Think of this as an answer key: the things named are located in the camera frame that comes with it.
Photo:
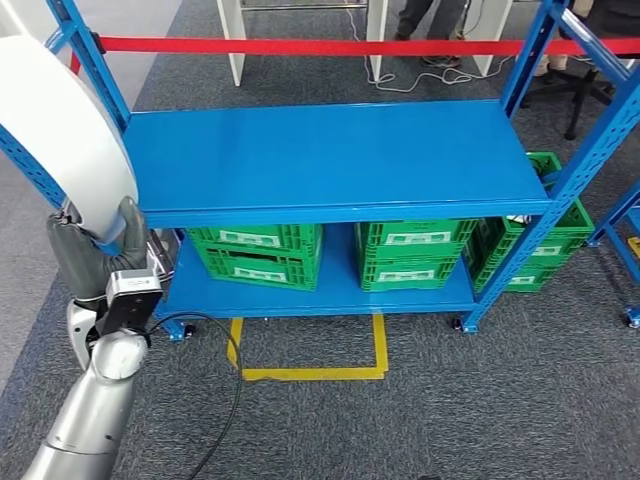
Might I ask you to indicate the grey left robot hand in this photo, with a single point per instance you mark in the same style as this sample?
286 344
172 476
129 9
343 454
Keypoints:
84 262

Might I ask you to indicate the white curved panel part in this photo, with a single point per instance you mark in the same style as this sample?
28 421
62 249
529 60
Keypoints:
50 119

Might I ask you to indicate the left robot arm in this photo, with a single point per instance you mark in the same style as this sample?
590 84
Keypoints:
90 424

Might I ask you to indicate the clear plastic flap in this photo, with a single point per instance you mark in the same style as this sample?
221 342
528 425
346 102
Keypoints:
164 255

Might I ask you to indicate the yellow floor tape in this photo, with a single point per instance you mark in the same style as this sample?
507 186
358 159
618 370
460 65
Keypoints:
635 246
310 374

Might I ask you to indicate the red barrier tape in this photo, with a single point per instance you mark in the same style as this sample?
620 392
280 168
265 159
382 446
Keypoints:
300 46

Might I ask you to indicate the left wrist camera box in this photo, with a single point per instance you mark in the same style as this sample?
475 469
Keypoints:
130 301

